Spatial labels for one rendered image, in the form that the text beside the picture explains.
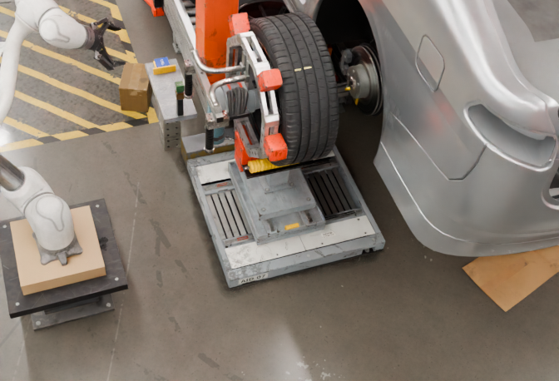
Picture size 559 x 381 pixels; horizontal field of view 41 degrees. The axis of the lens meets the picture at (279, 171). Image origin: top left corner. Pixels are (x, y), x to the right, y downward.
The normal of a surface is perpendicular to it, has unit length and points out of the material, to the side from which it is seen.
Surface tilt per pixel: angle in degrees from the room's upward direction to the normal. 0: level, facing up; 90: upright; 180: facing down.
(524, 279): 1
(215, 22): 90
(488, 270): 1
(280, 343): 0
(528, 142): 14
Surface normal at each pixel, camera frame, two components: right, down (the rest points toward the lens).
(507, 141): 0.33, -0.57
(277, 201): 0.09, -0.65
